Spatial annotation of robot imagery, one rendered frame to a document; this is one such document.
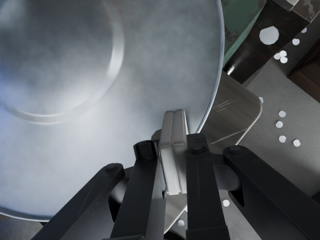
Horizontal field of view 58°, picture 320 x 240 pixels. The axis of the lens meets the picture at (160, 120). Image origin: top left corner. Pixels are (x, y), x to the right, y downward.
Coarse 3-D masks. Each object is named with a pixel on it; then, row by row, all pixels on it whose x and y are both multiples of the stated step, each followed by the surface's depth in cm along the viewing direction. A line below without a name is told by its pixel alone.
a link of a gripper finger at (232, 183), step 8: (192, 136) 18; (200, 136) 18; (192, 144) 17; (200, 144) 17; (216, 160) 14; (216, 168) 14; (224, 168) 14; (216, 176) 14; (224, 176) 14; (232, 176) 14; (224, 184) 14; (232, 184) 14; (240, 184) 14
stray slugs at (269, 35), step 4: (268, 28) 35; (272, 28) 35; (260, 32) 35; (264, 32) 35; (268, 32) 35; (272, 32) 35; (276, 32) 35; (260, 36) 35; (264, 36) 35; (268, 36) 35; (272, 36) 35; (276, 36) 35; (260, 40) 35; (264, 40) 35; (268, 40) 35; (272, 40) 35; (268, 44) 35
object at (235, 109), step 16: (224, 80) 22; (224, 96) 22; (240, 96) 22; (256, 96) 22; (224, 112) 22; (240, 112) 22; (256, 112) 22; (208, 128) 23; (224, 128) 22; (240, 128) 22; (208, 144) 23; (224, 144) 22; (176, 208) 23
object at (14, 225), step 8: (0, 224) 40; (8, 224) 39; (16, 224) 39; (24, 224) 39; (32, 224) 39; (40, 224) 39; (0, 232) 40; (8, 232) 39; (16, 232) 39; (24, 232) 39; (32, 232) 39
